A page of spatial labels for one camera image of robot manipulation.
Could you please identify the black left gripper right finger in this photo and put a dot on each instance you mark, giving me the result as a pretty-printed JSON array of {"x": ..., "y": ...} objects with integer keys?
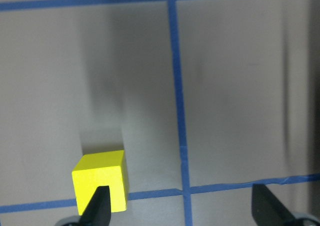
[{"x": 267, "y": 209}]

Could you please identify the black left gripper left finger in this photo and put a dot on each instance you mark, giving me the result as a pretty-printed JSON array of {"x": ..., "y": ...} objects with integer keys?
[{"x": 98, "y": 210}]

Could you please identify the yellow wooden block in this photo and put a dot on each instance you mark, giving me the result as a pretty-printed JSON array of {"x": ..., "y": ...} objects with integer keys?
[{"x": 102, "y": 169}]

